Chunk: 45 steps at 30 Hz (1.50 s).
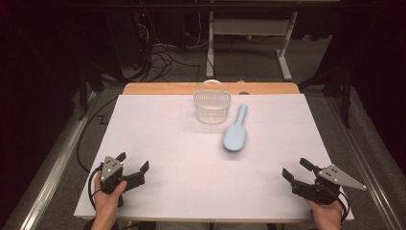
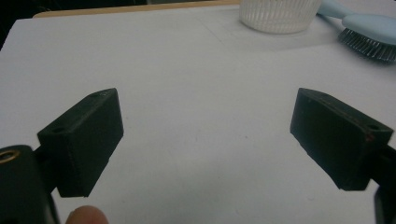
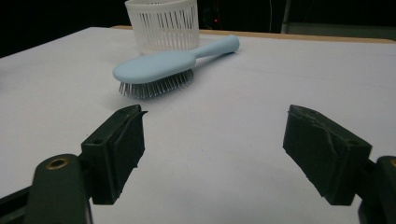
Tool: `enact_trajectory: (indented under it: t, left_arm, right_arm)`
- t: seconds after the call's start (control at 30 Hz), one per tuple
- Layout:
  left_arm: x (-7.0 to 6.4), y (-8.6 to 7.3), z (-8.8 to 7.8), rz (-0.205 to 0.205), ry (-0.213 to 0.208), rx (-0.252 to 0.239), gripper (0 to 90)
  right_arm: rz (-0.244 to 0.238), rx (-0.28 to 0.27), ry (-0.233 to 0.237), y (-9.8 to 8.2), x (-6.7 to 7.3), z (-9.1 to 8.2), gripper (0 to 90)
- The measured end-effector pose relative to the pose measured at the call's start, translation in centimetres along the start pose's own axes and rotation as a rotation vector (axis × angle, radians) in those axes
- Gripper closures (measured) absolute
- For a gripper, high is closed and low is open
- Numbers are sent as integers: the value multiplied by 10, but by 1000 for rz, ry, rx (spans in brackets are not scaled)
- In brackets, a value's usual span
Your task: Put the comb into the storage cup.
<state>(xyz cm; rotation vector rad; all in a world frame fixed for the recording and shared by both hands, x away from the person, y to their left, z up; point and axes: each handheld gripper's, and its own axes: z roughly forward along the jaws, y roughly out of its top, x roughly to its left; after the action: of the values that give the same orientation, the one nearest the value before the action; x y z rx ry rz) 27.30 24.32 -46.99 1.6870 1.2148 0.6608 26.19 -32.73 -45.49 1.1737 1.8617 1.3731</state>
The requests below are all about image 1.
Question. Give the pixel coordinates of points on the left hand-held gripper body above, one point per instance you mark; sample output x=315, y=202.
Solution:
x=110, y=169

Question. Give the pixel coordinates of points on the person's left hand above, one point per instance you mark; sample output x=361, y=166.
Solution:
x=107, y=204

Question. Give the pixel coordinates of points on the black metal stand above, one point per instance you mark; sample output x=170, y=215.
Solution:
x=95, y=76
x=341, y=83

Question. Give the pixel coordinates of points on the person's right hand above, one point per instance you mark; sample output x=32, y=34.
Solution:
x=325, y=215

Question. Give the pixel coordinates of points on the light blue hairbrush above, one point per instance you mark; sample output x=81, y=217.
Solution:
x=235, y=135

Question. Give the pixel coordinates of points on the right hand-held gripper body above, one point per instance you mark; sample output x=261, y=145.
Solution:
x=335, y=177

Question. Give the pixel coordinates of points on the black computer tower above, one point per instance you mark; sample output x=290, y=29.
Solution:
x=127, y=38

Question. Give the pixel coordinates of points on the white metal table frame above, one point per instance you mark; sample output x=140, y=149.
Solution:
x=252, y=27

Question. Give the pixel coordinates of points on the white table cover sheet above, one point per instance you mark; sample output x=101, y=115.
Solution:
x=178, y=166

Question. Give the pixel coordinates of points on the white mesh basket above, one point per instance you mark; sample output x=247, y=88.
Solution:
x=212, y=107

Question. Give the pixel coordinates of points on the aluminium floor rail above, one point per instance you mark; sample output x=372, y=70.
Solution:
x=367, y=166
x=57, y=166

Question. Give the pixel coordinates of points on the small yellow-green ball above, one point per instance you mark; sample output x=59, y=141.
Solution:
x=249, y=37

